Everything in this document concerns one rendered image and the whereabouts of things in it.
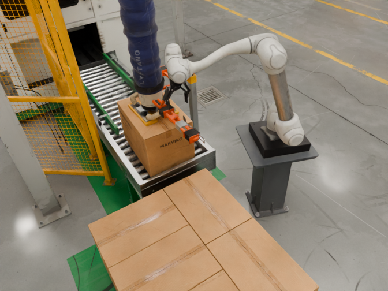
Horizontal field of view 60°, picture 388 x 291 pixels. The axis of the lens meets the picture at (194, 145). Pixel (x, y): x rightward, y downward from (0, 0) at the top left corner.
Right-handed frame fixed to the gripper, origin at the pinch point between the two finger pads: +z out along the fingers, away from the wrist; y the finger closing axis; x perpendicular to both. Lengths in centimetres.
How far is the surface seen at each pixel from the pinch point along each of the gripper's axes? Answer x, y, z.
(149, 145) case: -11.7, 19.9, 34.3
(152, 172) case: -12, 21, 62
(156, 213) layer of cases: 21, 36, 68
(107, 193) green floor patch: -70, 50, 123
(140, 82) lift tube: -35.7, 9.7, -3.0
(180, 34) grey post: -285, -165, 86
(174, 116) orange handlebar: -4.6, 0.9, 12.8
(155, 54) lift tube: -31.8, -2.6, -22.6
